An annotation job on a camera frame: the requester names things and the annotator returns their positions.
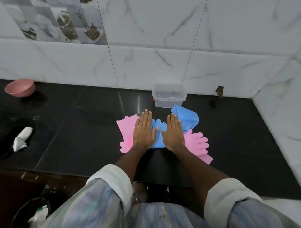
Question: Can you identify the person's left hand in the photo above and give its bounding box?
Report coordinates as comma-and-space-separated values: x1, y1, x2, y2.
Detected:
132, 109, 158, 151

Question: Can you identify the person's right hand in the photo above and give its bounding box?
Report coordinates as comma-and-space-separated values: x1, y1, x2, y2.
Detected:
161, 113, 186, 151

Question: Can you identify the person's left forearm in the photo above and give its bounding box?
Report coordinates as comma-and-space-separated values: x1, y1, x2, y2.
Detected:
114, 145, 151, 186

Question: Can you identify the person's right forearm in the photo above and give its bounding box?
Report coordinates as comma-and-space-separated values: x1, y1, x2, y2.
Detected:
166, 144, 230, 196

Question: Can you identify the blue silicone glove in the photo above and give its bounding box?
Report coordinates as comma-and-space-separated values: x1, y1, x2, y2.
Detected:
170, 104, 200, 132
150, 119, 168, 149

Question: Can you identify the pink silicone glove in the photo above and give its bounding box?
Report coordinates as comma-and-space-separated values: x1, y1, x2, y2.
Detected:
183, 129, 214, 165
116, 114, 140, 154

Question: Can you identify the clear plastic container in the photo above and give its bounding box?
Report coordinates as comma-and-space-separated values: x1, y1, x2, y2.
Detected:
152, 83, 187, 108

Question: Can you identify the person's striped pastel garment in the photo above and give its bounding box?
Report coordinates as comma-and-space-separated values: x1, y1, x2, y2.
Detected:
39, 164, 301, 228

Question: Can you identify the white crumpled cloth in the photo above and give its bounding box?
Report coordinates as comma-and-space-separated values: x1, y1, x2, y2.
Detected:
13, 127, 33, 152

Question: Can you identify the pink bowl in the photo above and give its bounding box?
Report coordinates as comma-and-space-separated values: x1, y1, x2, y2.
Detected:
5, 78, 36, 98

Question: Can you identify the white plastic bag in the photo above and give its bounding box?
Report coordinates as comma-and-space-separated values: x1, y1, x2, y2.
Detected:
28, 205, 50, 228

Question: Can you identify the black bin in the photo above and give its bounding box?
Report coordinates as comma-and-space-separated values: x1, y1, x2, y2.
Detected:
12, 197, 52, 228

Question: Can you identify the metal cabinet handle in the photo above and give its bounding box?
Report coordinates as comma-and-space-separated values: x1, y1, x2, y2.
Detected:
146, 185, 170, 194

